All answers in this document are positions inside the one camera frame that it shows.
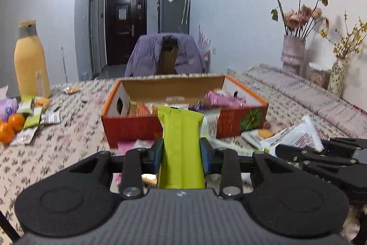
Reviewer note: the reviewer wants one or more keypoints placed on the wooden chair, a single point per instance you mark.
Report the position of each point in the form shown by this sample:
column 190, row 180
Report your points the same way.
column 168, row 56

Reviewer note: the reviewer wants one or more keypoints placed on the green snack bar packet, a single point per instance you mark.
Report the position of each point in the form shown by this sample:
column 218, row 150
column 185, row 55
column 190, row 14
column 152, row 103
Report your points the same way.
column 181, row 166

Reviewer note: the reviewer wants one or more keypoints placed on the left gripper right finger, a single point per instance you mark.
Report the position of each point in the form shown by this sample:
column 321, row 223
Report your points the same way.
column 224, row 162

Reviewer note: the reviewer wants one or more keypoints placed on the small peanut packet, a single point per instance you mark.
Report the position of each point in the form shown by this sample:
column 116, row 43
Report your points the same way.
column 70, row 90

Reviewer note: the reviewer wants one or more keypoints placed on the floral small vase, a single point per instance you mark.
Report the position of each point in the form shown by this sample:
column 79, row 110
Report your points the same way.
column 337, row 76

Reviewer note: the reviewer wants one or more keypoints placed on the dark entrance door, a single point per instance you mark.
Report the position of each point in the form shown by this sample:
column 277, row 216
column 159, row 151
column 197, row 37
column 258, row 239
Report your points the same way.
column 125, row 22

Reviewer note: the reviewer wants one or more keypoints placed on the dried pink roses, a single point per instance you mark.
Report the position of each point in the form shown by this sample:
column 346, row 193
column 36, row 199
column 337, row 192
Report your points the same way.
column 300, row 21

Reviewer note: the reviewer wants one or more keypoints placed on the pink snack packet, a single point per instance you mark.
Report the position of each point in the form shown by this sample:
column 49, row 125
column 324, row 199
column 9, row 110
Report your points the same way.
column 214, row 99

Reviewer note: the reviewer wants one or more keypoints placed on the white snack packet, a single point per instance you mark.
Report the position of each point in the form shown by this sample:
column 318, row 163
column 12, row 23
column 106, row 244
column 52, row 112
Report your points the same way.
column 300, row 135

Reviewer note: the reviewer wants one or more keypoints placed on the yellow thermos bottle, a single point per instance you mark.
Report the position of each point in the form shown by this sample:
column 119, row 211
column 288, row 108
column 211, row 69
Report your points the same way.
column 29, row 62

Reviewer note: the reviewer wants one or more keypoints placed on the purple jacket on chair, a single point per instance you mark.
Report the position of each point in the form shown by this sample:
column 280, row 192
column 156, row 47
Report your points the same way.
column 145, row 56

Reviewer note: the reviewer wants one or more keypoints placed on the small green snack packet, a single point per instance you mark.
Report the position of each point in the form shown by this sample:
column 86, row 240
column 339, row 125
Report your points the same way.
column 26, row 105

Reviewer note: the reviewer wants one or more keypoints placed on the pink textured vase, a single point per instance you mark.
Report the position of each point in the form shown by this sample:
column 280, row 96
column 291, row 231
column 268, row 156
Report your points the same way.
column 293, row 54

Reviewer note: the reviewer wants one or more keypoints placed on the red cardboard box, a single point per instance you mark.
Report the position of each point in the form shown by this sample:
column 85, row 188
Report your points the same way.
column 131, row 110

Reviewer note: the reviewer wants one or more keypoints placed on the orange tangerine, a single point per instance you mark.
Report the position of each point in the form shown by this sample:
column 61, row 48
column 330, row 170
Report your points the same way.
column 16, row 121
column 6, row 133

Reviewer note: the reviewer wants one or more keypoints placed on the patterned table cloth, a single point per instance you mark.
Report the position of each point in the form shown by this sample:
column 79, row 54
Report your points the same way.
column 81, row 134

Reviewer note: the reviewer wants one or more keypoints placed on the purple tissue pack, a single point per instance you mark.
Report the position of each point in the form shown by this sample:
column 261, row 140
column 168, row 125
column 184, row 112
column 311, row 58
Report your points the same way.
column 8, row 107

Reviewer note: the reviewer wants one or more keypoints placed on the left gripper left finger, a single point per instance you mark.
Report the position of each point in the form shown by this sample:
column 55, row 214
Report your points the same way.
column 137, row 162

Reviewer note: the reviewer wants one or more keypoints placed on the grey refrigerator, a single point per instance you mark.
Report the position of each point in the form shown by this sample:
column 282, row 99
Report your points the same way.
column 173, row 16

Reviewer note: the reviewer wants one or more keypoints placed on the yellow flower branches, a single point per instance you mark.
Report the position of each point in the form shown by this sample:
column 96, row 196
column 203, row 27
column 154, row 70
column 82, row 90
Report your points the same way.
column 349, row 42

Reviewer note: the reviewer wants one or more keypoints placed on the glass jar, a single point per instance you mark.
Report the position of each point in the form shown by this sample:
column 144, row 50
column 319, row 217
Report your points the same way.
column 318, row 75

